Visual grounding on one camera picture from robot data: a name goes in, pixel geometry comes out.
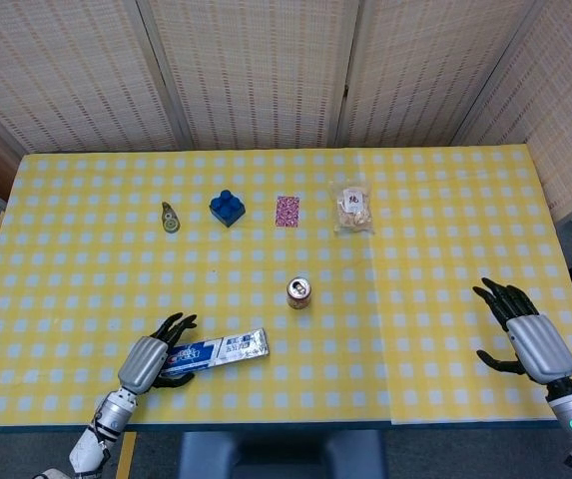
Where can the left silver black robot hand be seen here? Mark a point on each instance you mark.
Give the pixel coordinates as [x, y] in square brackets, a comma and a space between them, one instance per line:
[141, 364]

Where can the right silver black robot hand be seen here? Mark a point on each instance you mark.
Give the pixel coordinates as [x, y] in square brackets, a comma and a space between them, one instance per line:
[540, 344]

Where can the blue white toothpaste box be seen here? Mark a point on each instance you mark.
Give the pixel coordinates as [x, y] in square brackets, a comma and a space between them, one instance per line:
[225, 346]

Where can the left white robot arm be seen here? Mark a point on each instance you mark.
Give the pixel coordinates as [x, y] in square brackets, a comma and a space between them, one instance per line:
[106, 424]

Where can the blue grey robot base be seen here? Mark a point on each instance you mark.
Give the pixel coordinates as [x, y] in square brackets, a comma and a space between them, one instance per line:
[280, 456]

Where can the yellow white checked tablecloth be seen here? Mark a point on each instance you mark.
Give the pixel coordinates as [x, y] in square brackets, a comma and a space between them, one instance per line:
[116, 269]

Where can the green correction tape dispenser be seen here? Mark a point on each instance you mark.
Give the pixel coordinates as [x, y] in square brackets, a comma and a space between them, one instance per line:
[170, 222]

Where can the red cartoon drink can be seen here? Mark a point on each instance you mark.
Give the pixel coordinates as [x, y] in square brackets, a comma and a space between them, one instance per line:
[299, 294]

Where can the blue studded building block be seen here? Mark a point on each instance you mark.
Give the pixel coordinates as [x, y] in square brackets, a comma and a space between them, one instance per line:
[226, 209]

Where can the clear snack bag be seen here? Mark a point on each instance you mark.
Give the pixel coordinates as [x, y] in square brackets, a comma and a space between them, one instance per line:
[353, 209]

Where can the beige woven folding screen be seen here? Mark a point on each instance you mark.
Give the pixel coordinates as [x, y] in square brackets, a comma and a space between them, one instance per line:
[265, 70]

